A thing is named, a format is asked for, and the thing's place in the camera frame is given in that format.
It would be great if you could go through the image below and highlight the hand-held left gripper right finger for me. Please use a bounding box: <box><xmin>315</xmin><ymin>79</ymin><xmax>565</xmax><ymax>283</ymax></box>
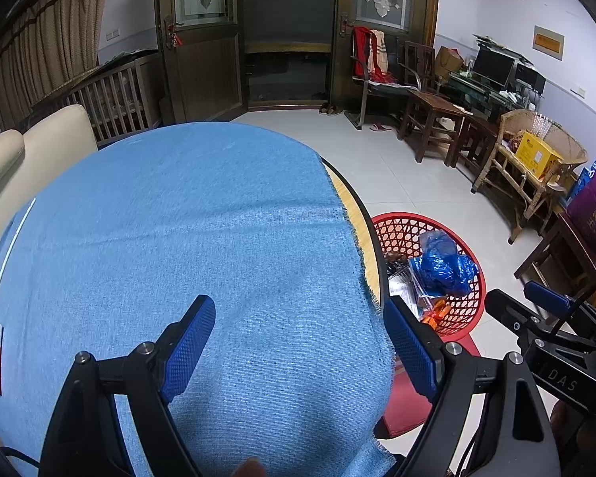
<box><xmin>382</xmin><ymin>295</ymin><xmax>562</xmax><ymax>477</ymax></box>

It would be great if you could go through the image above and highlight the dark wooden table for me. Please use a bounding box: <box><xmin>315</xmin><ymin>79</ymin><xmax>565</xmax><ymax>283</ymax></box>
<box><xmin>514</xmin><ymin>211</ymin><xmax>596</xmax><ymax>309</ymax></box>

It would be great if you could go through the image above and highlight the black cable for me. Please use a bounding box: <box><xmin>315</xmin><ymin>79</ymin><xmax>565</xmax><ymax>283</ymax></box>
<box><xmin>0</xmin><ymin>447</ymin><xmax>43</xmax><ymax>470</ymax></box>
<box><xmin>551</xmin><ymin>263</ymin><xmax>596</xmax><ymax>334</ymax></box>

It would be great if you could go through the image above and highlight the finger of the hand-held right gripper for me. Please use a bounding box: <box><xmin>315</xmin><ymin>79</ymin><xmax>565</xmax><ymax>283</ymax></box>
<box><xmin>523</xmin><ymin>281</ymin><xmax>596</xmax><ymax>319</ymax></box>
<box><xmin>484</xmin><ymin>288</ymin><xmax>544</xmax><ymax>346</ymax></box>

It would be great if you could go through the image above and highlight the purple bag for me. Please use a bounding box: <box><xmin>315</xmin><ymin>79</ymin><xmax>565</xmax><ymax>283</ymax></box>
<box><xmin>566</xmin><ymin>169</ymin><xmax>596</xmax><ymax>259</ymax></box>

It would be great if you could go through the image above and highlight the wicker chair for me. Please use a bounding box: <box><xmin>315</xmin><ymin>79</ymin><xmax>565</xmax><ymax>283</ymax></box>
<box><xmin>472</xmin><ymin>109</ymin><xmax>589</xmax><ymax>244</ymax></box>

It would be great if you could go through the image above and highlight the orange wrapper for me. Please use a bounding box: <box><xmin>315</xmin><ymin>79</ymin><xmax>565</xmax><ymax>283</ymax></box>
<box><xmin>420</xmin><ymin>298</ymin><xmax>450</xmax><ymax>331</ymax></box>

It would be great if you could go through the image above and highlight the small black monitor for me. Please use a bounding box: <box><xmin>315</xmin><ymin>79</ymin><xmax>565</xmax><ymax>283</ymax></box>
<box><xmin>514</xmin><ymin>64</ymin><xmax>547</xmax><ymax>95</ymax></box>

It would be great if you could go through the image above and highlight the wooden crib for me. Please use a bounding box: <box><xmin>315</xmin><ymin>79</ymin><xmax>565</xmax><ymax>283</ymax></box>
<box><xmin>30</xmin><ymin>52</ymin><xmax>164</xmax><ymax>147</ymax></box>

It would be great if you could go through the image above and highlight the metal frame chair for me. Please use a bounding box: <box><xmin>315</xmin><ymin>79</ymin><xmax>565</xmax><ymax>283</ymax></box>
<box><xmin>352</xmin><ymin>27</ymin><xmax>420</xmax><ymax>130</ymax></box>

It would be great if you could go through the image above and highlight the dark wooden chair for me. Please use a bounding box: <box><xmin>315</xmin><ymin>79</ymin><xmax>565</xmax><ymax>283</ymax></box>
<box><xmin>397</xmin><ymin>40</ymin><xmax>450</xmax><ymax>140</ymax></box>

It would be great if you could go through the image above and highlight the blue plastic bag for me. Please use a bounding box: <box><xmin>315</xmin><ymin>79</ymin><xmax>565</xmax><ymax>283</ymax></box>
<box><xmin>408</xmin><ymin>231</ymin><xmax>480</xmax><ymax>298</ymax></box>

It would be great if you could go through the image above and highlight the person's left hand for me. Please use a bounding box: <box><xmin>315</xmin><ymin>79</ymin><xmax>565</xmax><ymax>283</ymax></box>
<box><xmin>231</xmin><ymin>457</ymin><xmax>267</xmax><ymax>477</ymax></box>

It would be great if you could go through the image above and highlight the computer monitor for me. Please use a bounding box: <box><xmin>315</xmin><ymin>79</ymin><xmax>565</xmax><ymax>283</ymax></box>
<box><xmin>472</xmin><ymin>46</ymin><xmax>517</xmax><ymax>87</ymax></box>

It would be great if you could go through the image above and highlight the red plastic basket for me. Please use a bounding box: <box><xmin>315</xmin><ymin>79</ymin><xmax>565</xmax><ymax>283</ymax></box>
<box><xmin>370</xmin><ymin>212</ymin><xmax>488</xmax><ymax>339</ymax></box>

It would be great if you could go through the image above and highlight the blue tablecloth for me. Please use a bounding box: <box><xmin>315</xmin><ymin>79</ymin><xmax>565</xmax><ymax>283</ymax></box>
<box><xmin>0</xmin><ymin>122</ymin><xmax>395</xmax><ymax>477</ymax></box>

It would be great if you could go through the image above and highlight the beige striped garment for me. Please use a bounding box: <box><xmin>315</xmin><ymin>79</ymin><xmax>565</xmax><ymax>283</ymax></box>
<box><xmin>370</xmin><ymin>30</ymin><xmax>389</xmax><ymax>75</ymax></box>

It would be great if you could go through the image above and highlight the dark wooden stool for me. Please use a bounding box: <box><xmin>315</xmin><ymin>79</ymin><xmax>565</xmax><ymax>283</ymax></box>
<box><xmin>397</xmin><ymin>90</ymin><xmax>465</xmax><ymax>162</ymax></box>
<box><xmin>447</xmin><ymin>114</ymin><xmax>502</xmax><ymax>180</ymax></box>

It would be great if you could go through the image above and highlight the yellow box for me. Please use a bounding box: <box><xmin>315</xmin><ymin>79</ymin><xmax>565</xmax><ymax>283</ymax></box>
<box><xmin>514</xmin><ymin>130</ymin><xmax>563</xmax><ymax>180</ymax></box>

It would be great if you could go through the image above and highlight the orange wall sign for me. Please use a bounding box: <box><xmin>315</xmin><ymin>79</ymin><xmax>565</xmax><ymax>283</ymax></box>
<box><xmin>532</xmin><ymin>25</ymin><xmax>564</xmax><ymax>60</ymax></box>

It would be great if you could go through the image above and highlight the glass computer desk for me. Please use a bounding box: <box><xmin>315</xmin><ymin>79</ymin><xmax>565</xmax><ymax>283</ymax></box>
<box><xmin>447</xmin><ymin>72</ymin><xmax>547</xmax><ymax>120</ymax></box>

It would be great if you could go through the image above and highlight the thin white stick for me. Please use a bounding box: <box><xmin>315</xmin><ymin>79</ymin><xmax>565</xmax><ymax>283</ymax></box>
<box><xmin>0</xmin><ymin>199</ymin><xmax>37</xmax><ymax>304</ymax></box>

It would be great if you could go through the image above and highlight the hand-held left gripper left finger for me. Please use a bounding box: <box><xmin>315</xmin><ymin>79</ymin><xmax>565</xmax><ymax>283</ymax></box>
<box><xmin>40</xmin><ymin>294</ymin><xmax>217</xmax><ymax>477</ymax></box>

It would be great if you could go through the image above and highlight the beige curtain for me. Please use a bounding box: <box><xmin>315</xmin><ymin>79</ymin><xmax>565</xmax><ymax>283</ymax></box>
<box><xmin>0</xmin><ymin>0</ymin><xmax>115</xmax><ymax>110</ymax></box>

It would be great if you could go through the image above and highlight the red garment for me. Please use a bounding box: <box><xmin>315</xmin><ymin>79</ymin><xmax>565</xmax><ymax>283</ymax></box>
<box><xmin>352</xmin><ymin>26</ymin><xmax>393</xmax><ymax>83</ymax></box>

